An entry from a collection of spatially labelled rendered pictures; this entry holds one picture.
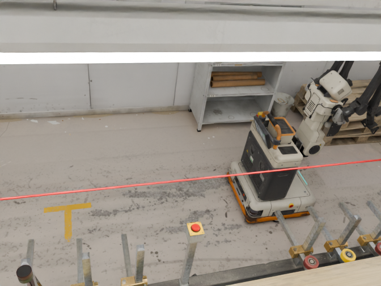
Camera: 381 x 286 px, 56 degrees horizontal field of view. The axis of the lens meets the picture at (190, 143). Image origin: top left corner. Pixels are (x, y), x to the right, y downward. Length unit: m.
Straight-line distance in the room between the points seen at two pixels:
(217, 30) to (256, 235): 2.84
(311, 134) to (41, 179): 2.50
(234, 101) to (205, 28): 4.06
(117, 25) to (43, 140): 3.55
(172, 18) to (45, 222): 2.86
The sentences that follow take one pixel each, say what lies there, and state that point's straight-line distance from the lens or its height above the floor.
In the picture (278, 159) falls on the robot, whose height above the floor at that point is 0.80.
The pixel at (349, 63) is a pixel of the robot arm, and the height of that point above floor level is 1.39.
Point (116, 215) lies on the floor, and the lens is 3.34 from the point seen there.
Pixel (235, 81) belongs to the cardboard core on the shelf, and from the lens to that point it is 4.22.
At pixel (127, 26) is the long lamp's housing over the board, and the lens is 0.65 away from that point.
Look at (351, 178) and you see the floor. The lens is 4.39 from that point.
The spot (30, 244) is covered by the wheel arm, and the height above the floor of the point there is 0.86.
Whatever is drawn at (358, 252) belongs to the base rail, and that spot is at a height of 0.70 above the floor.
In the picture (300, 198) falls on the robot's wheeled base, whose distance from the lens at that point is 3.46.
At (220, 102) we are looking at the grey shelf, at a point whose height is 0.14.
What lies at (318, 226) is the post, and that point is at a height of 1.09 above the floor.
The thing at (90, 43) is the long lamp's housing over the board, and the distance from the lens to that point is 0.64.
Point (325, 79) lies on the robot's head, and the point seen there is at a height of 1.33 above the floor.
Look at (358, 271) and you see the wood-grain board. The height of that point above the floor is 0.90.
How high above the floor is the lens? 2.62
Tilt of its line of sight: 40 degrees down
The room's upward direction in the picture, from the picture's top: 9 degrees clockwise
